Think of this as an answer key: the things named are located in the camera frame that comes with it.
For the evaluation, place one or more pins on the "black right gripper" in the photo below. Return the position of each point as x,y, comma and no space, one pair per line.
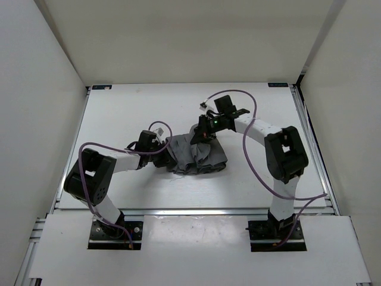
202,133

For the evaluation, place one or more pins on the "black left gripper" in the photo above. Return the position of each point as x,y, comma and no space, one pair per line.
166,159

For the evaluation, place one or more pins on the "grey pleated skirt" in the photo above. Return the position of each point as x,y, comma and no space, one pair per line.
196,159

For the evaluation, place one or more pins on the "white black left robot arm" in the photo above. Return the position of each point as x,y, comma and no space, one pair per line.
89,179

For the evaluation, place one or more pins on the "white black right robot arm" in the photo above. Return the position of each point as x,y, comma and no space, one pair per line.
286,157

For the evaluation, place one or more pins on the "blue label right corner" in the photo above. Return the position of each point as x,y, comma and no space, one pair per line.
278,85

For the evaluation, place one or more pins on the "blue label corner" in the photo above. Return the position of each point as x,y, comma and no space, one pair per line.
278,85
101,87

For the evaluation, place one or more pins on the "blue label left corner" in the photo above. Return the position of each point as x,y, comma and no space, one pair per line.
101,87

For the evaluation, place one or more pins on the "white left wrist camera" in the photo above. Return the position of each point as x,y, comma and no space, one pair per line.
159,134

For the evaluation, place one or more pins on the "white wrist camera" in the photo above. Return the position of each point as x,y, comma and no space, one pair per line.
159,134
205,108

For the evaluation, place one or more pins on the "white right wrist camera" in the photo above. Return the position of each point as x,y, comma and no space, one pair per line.
205,108

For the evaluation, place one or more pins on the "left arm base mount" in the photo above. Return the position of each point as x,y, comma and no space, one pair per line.
105,237

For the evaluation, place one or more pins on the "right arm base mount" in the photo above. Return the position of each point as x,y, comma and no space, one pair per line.
276,235

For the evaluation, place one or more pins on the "aluminium frame rail right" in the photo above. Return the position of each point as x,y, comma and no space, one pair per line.
314,148

